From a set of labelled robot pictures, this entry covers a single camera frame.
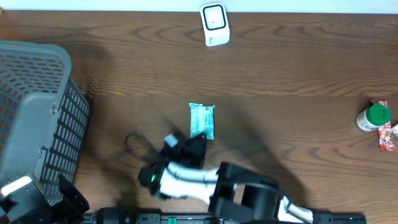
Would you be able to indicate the teal wet wipes pack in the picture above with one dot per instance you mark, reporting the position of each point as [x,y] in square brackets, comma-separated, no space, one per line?
[202,120]

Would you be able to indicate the white barcode scanner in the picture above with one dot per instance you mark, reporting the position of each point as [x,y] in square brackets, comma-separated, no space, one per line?
[215,24]

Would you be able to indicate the red snack bar wrapper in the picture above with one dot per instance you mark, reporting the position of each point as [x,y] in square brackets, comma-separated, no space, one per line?
[386,140]

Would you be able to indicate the green lid jar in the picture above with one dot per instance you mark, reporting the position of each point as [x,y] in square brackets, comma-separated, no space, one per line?
[373,117]

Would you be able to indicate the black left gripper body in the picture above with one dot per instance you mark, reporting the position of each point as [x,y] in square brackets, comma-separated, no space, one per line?
[58,212]

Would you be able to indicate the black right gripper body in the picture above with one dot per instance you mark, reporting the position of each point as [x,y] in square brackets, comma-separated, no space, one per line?
[192,156]

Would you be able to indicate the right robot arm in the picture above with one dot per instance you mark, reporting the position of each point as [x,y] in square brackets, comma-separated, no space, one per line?
[230,191]

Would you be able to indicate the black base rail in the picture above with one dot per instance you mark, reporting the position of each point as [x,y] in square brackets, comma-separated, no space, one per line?
[156,218]

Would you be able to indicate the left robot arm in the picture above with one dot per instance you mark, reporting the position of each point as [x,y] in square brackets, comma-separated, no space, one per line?
[73,219]

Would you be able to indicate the grey plastic basket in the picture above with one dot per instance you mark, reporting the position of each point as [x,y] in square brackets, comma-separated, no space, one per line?
[44,115]

